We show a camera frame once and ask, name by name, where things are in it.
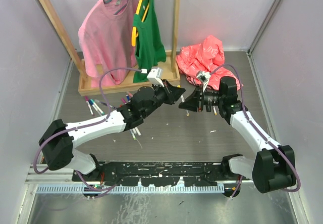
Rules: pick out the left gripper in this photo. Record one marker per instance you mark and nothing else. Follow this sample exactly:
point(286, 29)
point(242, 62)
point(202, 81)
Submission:
point(175, 91)

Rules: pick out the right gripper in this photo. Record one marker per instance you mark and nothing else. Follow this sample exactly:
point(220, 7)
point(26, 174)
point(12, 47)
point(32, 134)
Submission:
point(193, 102)

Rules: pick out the yellow capped white pen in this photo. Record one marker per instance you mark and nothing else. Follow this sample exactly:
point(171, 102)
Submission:
point(214, 110)

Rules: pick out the yellow capped marker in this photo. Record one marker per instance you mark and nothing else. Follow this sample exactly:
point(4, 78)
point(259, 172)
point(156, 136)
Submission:
point(183, 100)

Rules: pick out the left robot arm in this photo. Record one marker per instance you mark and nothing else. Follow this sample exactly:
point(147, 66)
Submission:
point(59, 142)

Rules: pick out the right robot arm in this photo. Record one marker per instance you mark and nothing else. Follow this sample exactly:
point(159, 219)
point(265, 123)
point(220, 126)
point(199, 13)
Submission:
point(274, 165)

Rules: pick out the dark purple pen at left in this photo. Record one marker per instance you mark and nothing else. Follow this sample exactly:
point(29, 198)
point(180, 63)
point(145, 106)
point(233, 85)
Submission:
point(105, 104)

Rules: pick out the wooden clothes rack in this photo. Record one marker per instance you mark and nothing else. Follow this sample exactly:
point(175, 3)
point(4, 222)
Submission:
point(170, 68)

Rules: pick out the green tank top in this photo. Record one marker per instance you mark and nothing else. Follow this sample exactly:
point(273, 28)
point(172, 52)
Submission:
point(149, 47)

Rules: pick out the coral printed cloth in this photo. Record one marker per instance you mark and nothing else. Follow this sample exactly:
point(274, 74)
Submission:
point(205, 56)

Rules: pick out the grey capped white marker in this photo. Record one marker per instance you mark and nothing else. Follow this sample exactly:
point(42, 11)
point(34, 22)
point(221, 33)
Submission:
point(137, 131)

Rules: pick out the green capped marker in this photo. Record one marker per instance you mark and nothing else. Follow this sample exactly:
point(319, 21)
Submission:
point(133, 134)

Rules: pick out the pink t-shirt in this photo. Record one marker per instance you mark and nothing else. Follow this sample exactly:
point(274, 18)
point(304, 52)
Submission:
point(105, 40)

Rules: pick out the yellow hanger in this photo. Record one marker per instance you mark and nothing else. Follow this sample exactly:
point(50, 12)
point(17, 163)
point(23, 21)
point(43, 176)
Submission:
point(134, 29)

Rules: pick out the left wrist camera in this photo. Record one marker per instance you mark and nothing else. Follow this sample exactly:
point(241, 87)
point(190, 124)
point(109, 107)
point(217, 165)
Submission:
point(154, 76)

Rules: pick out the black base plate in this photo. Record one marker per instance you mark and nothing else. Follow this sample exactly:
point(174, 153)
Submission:
point(160, 174)

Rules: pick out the slotted cable duct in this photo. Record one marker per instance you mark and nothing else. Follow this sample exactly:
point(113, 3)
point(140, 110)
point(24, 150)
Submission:
point(151, 189)

